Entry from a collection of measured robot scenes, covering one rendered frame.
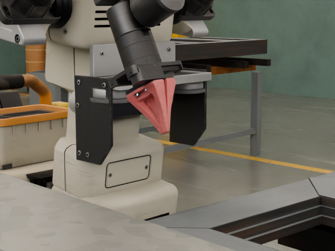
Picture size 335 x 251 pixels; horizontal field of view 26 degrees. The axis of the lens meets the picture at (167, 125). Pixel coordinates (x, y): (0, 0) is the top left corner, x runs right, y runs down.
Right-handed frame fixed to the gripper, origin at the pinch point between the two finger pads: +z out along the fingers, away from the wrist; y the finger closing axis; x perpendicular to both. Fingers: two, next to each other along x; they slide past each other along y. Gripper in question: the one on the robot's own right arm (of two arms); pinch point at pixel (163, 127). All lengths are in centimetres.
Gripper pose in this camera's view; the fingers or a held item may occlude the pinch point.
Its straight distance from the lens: 107.5
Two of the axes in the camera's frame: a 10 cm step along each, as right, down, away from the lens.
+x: -6.4, 3.3, 6.9
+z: 3.1, 9.4, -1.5
